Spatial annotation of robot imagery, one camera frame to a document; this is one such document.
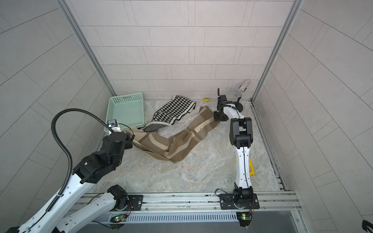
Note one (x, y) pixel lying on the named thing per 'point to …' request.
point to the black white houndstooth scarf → (178, 107)
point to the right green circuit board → (244, 218)
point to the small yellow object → (206, 100)
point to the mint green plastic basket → (127, 109)
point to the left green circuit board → (118, 218)
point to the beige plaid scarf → (168, 145)
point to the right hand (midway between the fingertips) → (219, 117)
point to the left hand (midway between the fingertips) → (128, 131)
